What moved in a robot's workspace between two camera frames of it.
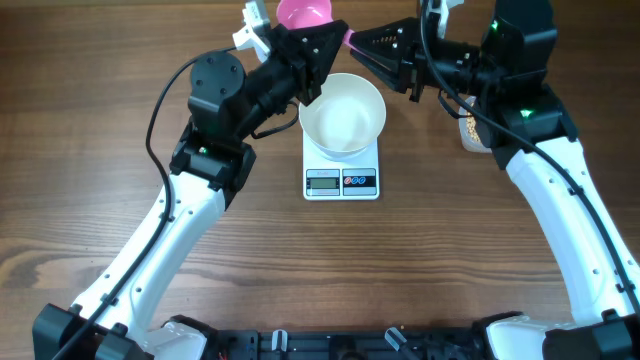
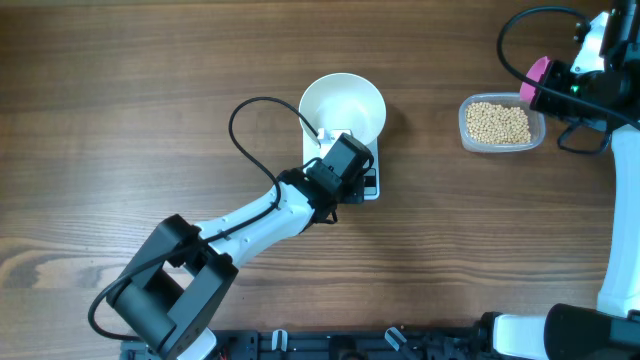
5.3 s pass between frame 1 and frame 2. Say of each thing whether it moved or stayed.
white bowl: stayed
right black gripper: moved
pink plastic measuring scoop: moved
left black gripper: moved
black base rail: stayed
